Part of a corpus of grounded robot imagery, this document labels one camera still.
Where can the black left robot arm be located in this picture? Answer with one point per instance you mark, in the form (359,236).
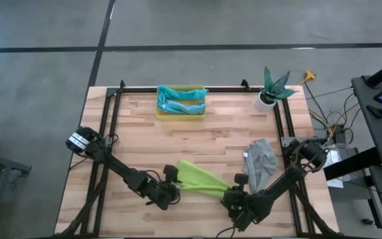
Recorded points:
(118,169)

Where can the teal microfiber towel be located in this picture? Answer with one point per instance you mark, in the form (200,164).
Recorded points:
(184,94)

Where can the black equipment desk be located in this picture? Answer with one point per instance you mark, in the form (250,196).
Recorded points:
(373,132)

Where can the blue microfiber towel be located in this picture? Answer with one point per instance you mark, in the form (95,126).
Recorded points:
(184,108)

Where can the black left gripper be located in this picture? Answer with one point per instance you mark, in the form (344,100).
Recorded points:
(162,196)

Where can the grey microfiber towel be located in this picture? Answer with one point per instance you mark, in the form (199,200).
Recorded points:
(260,162)

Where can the lime green microfiber towel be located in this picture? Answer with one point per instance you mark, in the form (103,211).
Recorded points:
(201,181)

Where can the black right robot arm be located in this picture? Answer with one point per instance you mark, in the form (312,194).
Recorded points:
(287,179)

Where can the black caster wheel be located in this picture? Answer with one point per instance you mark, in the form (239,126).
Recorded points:
(367,221)

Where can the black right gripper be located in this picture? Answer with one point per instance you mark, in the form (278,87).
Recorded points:
(250,206)

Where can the yellow translucent plastic basket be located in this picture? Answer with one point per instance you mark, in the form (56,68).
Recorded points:
(181,117)

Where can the snake plant in white pot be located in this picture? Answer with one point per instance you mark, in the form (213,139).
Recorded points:
(272,91)

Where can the black power strip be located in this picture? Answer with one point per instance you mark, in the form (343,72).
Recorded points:
(341,134)

